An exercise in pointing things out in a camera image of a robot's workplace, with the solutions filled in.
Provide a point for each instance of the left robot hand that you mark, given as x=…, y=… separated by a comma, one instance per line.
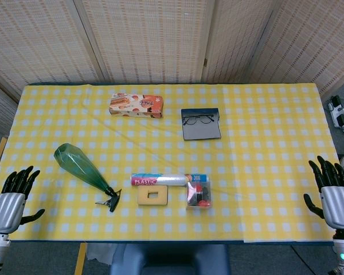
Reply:
x=8, y=204

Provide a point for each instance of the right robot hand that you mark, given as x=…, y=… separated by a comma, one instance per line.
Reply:
x=334, y=197

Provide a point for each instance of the green spray bottle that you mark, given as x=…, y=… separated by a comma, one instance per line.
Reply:
x=83, y=171

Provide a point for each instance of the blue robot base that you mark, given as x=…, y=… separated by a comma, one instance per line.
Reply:
x=169, y=259

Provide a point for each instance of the white power strip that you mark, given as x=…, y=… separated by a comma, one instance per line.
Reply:
x=338, y=111

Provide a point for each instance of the clear box of clips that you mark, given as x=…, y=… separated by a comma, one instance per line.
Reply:
x=199, y=194

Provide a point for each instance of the yellow sponge with hole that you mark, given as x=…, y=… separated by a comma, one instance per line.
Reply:
x=152, y=195

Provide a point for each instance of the black glasses case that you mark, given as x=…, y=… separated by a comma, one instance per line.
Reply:
x=201, y=128

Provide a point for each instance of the plastic wrap roll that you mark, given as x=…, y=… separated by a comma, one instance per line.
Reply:
x=157, y=180

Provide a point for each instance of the black rimmed eyeglasses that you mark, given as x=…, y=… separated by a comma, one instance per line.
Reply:
x=197, y=119

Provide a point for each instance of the orange snack box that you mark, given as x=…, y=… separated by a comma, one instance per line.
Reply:
x=136, y=106

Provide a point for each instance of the yellow checkered tablecloth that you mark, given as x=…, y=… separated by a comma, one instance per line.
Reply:
x=172, y=160

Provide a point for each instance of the woven folding screen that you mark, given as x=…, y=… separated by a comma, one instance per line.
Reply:
x=172, y=40

